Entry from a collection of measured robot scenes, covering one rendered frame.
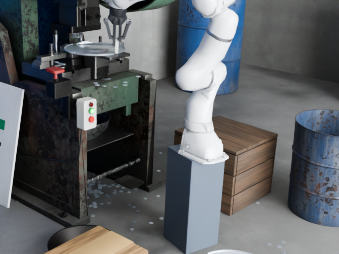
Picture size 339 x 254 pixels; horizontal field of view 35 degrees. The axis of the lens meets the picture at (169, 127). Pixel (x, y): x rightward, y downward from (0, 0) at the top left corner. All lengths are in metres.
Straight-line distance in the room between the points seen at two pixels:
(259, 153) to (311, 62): 2.96
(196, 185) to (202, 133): 0.22
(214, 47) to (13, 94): 1.08
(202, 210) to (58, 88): 0.81
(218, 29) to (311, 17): 3.57
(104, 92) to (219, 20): 0.76
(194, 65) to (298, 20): 3.61
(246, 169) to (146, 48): 2.42
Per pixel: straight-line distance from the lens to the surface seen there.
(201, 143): 2.20
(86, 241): 1.88
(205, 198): 2.33
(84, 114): 2.35
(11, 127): 2.73
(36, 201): 2.78
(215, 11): 2.04
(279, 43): 5.77
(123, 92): 2.66
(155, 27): 4.96
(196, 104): 2.20
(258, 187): 2.89
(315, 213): 2.77
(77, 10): 2.58
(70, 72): 2.51
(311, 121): 2.95
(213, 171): 2.30
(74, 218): 2.62
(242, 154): 2.64
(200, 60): 2.12
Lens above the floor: 1.33
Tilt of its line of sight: 20 degrees down
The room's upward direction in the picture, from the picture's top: 3 degrees clockwise
